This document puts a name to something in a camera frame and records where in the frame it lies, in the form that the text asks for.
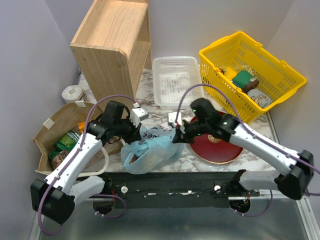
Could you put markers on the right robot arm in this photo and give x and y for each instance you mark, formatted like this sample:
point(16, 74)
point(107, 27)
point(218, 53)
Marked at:
point(292, 172)

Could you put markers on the red round plate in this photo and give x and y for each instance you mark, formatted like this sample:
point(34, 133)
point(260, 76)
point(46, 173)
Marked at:
point(214, 150)

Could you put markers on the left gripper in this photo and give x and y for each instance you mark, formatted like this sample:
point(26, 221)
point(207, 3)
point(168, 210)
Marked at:
point(135, 135)

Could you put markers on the light blue plastic bag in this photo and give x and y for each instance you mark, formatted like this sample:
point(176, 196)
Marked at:
point(155, 150)

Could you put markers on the orange snack packet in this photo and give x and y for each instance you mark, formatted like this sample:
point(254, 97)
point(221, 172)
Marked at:
point(81, 126)

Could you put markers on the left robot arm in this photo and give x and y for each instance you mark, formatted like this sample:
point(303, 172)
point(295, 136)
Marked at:
point(58, 194)

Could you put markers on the white plastic basket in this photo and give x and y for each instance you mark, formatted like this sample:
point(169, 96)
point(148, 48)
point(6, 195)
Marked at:
point(172, 77)

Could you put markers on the green box in basket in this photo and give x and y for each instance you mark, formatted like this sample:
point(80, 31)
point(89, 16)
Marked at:
point(242, 78)

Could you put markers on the brown paper bag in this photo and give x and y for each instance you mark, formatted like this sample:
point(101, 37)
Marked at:
point(64, 120)

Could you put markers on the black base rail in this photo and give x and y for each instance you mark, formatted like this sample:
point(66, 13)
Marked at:
point(176, 189)

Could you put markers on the green snack packet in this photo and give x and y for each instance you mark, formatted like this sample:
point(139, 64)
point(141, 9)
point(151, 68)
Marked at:
point(68, 141)

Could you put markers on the white cartoon packet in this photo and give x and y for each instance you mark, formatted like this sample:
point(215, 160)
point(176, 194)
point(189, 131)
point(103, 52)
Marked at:
point(260, 98)

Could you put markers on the yellow shopping basket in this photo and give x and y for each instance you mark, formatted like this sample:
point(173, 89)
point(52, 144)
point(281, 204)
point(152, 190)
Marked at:
point(223, 59)

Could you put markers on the wooden shelf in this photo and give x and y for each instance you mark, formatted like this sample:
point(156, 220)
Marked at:
point(112, 47)

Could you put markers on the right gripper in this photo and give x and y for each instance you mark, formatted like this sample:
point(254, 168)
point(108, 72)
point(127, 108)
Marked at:
point(177, 137)

